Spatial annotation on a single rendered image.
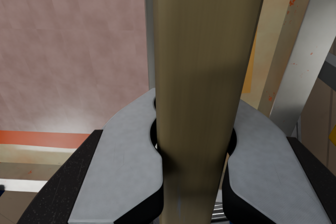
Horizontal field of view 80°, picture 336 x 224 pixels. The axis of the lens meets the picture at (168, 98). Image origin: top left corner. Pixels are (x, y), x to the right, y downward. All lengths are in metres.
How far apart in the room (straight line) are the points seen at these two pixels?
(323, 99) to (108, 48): 1.58
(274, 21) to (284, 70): 0.06
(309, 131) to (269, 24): 1.64
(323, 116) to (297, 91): 1.55
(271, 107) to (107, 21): 0.22
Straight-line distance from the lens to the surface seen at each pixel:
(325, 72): 0.53
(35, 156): 0.46
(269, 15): 0.27
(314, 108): 1.74
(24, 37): 0.32
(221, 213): 0.53
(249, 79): 0.29
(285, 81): 0.26
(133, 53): 0.27
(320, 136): 1.95
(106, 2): 0.26
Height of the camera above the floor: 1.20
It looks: 57 degrees down
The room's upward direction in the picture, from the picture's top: 174 degrees counter-clockwise
